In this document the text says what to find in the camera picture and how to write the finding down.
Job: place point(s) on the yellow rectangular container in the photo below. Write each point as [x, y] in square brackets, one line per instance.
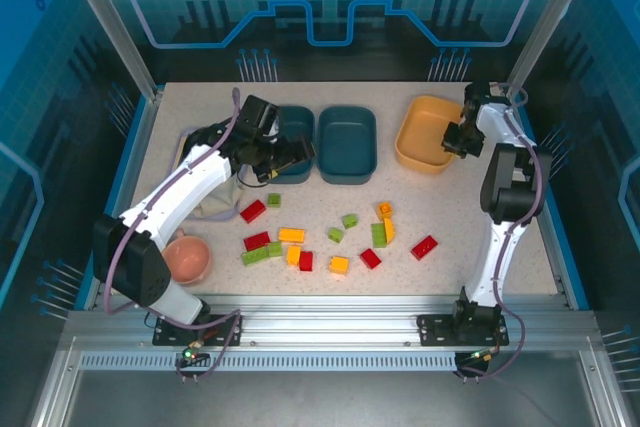
[420, 132]

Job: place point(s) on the small green lego brick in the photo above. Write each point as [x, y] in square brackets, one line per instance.
[350, 220]
[336, 235]
[273, 199]
[275, 249]

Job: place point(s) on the long yellow lego brick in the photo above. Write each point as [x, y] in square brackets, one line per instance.
[291, 235]

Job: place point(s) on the small orange lego brick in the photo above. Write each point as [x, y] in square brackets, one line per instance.
[384, 210]

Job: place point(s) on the long green lego brick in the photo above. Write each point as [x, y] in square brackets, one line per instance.
[254, 257]

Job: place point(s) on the small red lego brick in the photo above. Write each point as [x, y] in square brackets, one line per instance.
[306, 260]

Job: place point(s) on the curved yellow lego brick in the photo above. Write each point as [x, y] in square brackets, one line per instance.
[390, 229]

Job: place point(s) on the tall green lego brick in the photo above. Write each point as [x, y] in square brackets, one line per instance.
[378, 236]

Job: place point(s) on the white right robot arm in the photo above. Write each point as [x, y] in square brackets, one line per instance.
[500, 252]

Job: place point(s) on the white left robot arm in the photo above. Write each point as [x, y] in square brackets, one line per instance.
[200, 172]

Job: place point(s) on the teal rectangular container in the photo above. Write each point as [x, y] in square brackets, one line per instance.
[296, 119]
[345, 142]

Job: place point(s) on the beige cloth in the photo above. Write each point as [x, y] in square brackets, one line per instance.
[220, 199]

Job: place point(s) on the lavender tray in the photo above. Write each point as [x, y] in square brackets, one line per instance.
[180, 147]

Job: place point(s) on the pink cup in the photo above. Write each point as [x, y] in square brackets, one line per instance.
[192, 259]

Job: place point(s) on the small power connector board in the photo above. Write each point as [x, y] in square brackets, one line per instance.
[480, 358]
[192, 356]

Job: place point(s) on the aluminium table side rail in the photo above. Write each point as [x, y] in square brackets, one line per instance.
[131, 172]
[556, 257]

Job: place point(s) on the aluminium frame post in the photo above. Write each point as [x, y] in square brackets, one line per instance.
[112, 22]
[542, 22]

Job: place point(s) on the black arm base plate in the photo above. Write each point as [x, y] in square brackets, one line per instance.
[432, 332]
[162, 333]

